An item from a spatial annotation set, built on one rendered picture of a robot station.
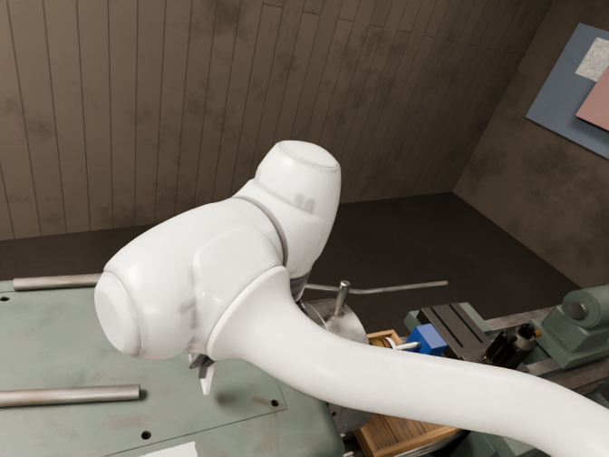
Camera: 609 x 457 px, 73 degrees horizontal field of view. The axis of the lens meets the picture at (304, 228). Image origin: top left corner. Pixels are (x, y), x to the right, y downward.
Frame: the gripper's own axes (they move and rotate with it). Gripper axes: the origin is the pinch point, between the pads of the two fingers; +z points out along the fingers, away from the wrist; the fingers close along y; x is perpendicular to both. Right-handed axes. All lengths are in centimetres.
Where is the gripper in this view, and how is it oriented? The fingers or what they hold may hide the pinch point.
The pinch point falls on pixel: (246, 374)
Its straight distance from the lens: 72.6
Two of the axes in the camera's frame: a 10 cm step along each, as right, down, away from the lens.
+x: -3.8, -6.1, 7.0
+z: -2.4, 7.9, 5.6
